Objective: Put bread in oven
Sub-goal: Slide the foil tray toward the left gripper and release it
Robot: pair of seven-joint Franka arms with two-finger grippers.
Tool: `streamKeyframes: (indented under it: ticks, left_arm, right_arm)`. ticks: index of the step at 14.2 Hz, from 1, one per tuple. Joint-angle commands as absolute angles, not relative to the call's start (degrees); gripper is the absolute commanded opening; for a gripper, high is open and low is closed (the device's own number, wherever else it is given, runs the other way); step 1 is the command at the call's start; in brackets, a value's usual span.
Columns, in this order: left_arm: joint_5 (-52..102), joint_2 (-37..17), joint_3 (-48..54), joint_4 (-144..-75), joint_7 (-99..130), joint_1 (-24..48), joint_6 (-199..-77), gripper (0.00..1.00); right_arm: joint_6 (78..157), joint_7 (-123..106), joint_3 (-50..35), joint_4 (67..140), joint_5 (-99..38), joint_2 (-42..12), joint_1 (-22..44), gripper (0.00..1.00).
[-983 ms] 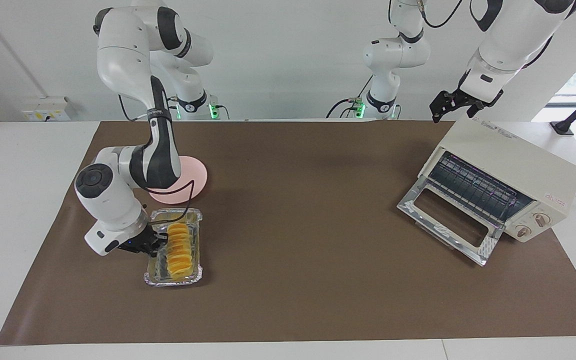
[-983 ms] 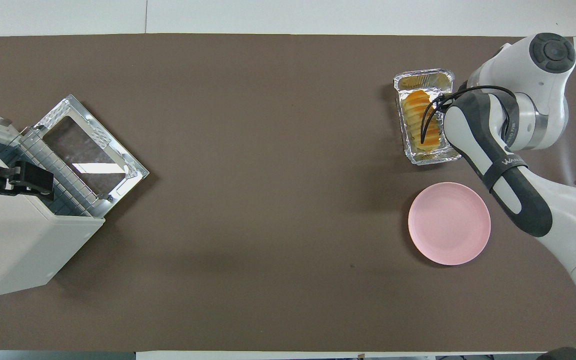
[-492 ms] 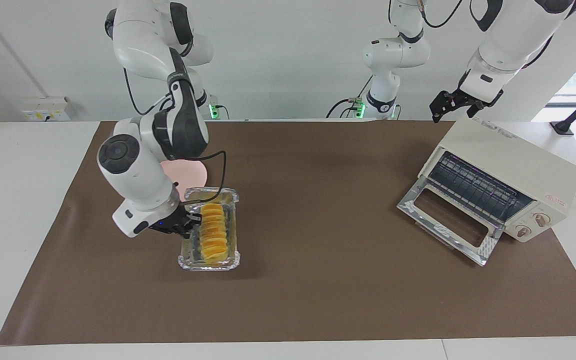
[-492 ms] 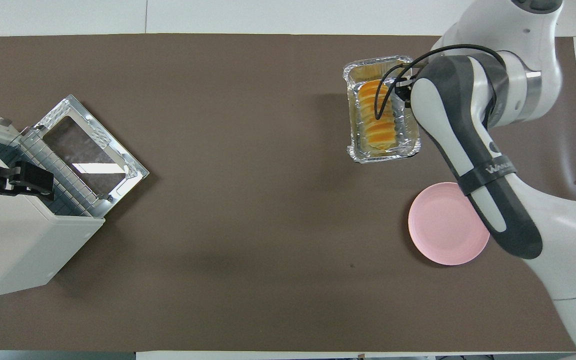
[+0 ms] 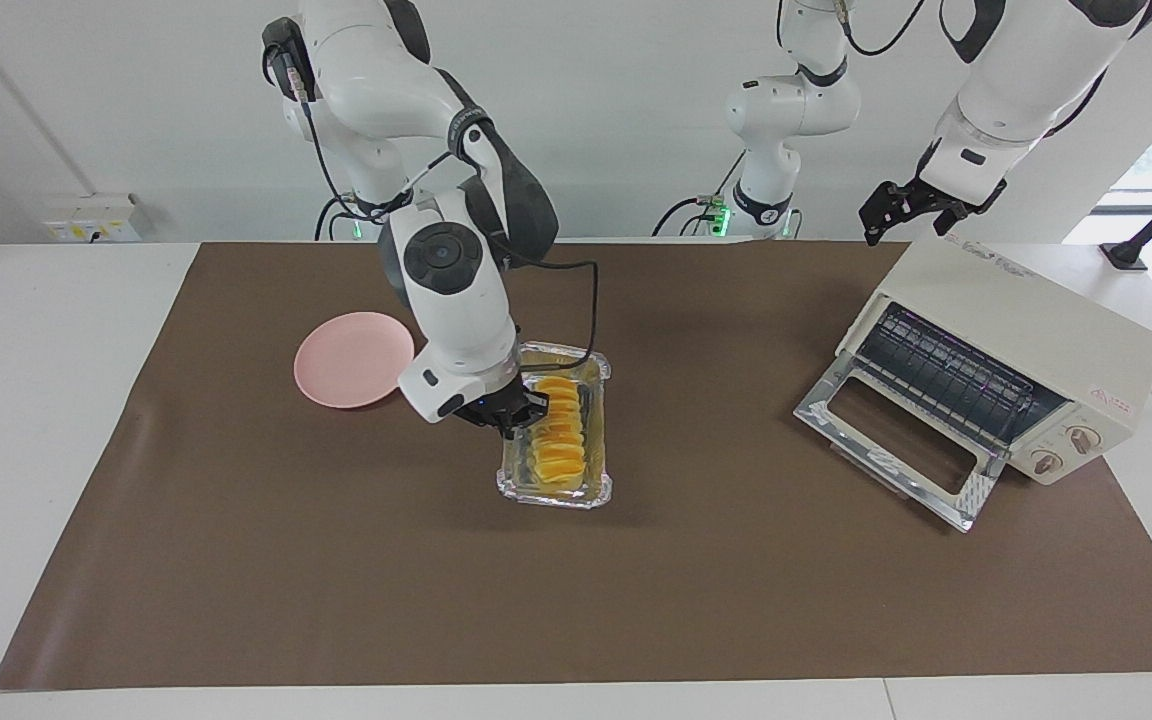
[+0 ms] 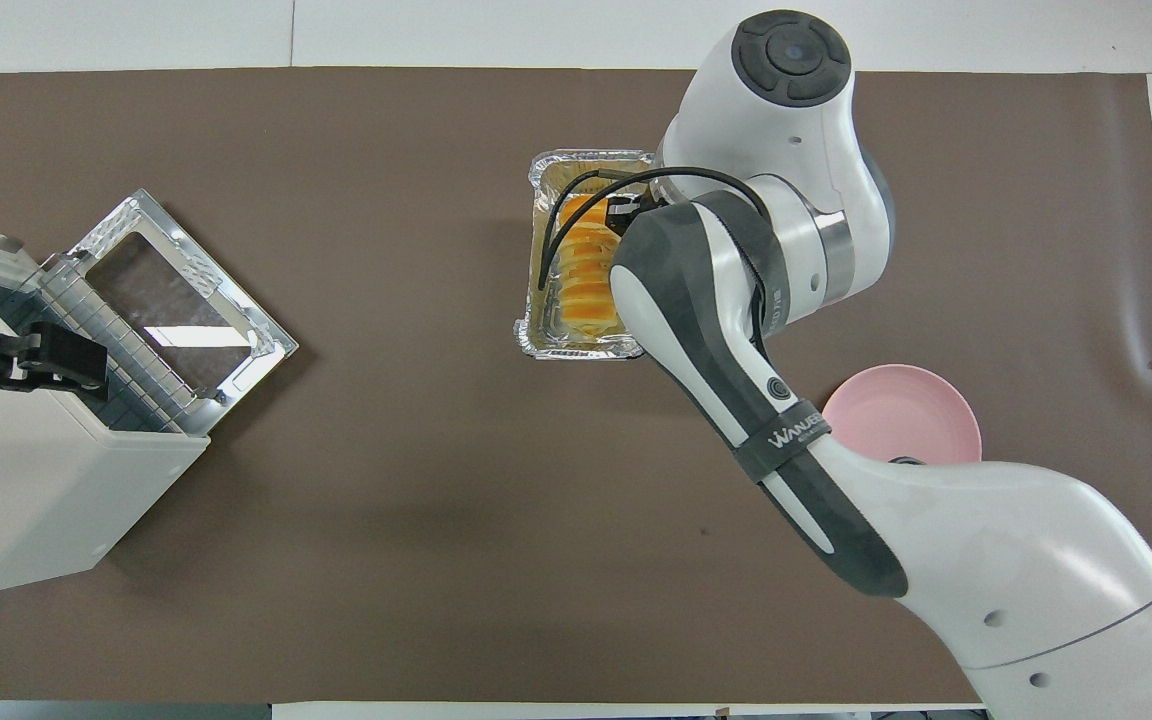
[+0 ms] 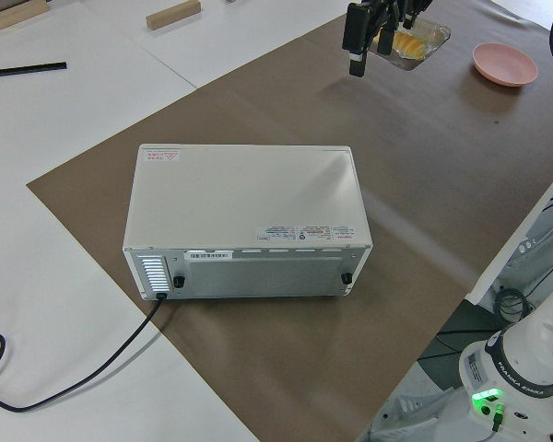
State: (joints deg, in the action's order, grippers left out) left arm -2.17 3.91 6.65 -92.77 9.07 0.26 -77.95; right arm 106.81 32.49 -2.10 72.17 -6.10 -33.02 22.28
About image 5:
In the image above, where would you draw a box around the sliced orange bread loaf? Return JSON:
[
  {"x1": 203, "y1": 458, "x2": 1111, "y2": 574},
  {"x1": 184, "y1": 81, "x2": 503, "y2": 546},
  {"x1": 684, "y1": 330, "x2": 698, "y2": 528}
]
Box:
[{"x1": 524, "y1": 374, "x2": 588, "y2": 492}]

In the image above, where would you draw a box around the aluminium foil tray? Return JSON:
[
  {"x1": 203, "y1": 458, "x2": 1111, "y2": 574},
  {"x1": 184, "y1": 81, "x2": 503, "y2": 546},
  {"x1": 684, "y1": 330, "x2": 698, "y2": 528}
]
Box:
[{"x1": 495, "y1": 341, "x2": 615, "y2": 512}]

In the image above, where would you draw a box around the cream toaster oven body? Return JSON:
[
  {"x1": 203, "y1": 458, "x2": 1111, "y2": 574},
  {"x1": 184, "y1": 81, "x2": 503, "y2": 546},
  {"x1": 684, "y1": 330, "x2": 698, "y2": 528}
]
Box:
[{"x1": 836, "y1": 237, "x2": 1152, "y2": 488}]

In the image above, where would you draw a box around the pink round plate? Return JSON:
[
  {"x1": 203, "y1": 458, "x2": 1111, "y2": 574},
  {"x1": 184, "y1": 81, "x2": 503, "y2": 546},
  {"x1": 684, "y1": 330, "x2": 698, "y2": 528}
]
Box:
[{"x1": 293, "y1": 311, "x2": 416, "y2": 412}]

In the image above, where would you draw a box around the brown table mat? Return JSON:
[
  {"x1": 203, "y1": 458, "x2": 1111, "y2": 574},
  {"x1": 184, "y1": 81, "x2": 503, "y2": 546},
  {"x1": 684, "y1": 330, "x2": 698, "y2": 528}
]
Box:
[{"x1": 0, "y1": 240, "x2": 1152, "y2": 692}]

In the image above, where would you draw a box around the oven wire rack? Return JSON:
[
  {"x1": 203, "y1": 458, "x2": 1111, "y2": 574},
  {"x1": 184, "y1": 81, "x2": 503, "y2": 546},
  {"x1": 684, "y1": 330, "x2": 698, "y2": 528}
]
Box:
[{"x1": 854, "y1": 303, "x2": 1069, "y2": 448}]

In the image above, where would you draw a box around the black left arm base cable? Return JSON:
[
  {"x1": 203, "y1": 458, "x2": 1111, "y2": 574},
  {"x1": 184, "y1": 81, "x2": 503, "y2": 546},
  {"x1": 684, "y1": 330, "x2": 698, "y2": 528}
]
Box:
[{"x1": 650, "y1": 150, "x2": 749, "y2": 239}]

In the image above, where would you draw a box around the black arm base cable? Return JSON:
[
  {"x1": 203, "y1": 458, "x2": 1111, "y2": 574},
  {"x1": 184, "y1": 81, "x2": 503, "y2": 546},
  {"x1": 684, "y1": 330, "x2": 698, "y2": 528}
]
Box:
[
  {"x1": 650, "y1": 150, "x2": 749, "y2": 239},
  {"x1": 313, "y1": 190, "x2": 383, "y2": 242}
]

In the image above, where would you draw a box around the black right arm base cable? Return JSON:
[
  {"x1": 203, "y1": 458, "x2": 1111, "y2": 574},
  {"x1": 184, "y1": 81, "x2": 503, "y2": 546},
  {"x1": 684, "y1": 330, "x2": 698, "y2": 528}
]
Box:
[{"x1": 313, "y1": 190, "x2": 383, "y2": 242}]

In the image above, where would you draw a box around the glass oven door metal frame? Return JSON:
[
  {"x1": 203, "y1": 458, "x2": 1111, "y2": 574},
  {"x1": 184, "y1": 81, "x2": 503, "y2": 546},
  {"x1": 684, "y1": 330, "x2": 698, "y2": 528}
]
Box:
[{"x1": 793, "y1": 355, "x2": 1009, "y2": 534}]

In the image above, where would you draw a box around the white wall power socket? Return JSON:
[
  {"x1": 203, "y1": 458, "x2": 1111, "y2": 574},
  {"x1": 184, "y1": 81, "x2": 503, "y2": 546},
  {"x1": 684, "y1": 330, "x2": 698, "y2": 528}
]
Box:
[{"x1": 43, "y1": 194, "x2": 143, "y2": 245}]

